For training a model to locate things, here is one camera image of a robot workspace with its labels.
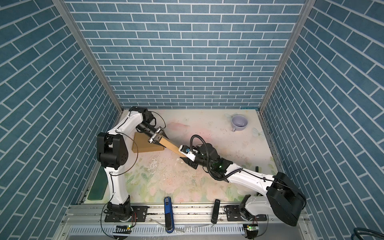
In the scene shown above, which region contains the blue black handheld tool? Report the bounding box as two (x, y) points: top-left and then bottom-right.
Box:
(164, 197), (175, 234)

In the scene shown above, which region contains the lavender ceramic cup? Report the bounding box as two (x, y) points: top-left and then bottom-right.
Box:
(231, 115), (248, 132)

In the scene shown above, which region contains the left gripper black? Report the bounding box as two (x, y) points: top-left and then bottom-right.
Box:
(135, 123), (171, 147)

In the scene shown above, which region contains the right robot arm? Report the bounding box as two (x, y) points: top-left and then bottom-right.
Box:
(179, 144), (307, 227)

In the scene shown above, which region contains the aluminium front rail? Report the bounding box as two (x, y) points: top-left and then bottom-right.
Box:
(62, 202), (246, 226)

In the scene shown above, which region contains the dark green flat object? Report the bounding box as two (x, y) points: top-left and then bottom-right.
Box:
(87, 173), (108, 201)

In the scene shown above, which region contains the cardboard box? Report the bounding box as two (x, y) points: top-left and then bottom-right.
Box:
(132, 133), (165, 153)

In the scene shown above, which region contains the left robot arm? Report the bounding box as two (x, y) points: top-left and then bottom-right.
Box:
(97, 107), (157, 222)

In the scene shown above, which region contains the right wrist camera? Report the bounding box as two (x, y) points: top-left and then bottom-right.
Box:
(179, 145), (199, 162)

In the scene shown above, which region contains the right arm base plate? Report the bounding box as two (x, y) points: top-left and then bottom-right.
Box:
(224, 205), (267, 222)

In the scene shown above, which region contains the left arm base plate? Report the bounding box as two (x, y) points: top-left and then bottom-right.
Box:
(103, 206), (149, 223)

